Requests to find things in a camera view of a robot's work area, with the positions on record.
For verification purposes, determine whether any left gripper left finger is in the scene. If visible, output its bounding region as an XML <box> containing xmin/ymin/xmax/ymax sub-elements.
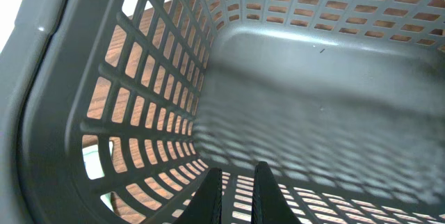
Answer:
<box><xmin>174</xmin><ymin>168</ymin><xmax>223</xmax><ymax>224</ymax></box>

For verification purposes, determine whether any grey plastic mesh basket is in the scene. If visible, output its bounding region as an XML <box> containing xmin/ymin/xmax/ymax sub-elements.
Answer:
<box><xmin>1</xmin><ymin>0</ymin><xmax>444</xmax><ymax>223</ymax></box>

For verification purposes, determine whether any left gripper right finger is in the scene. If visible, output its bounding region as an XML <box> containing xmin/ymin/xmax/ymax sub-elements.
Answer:
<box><xmin>251</xmin><ymin>161</ymin><xmax>301</xmax><ymax>224</ymax></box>

